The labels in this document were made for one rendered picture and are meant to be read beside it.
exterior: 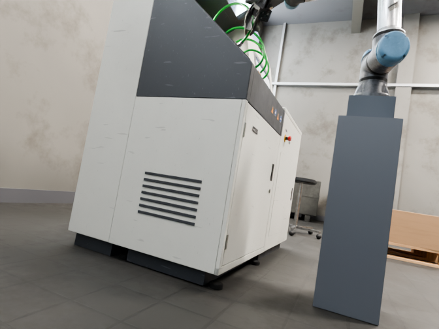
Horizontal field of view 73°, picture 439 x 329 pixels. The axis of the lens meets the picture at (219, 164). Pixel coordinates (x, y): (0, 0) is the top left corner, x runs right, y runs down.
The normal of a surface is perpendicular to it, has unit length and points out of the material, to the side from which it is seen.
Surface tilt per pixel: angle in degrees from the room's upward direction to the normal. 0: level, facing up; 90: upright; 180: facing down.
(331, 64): 90
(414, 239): 90
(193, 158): 90
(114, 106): 90
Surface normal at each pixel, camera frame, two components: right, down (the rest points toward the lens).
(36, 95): 0.91, 0.12
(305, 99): -0.38, -0.13
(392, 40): -0.14, 0.04
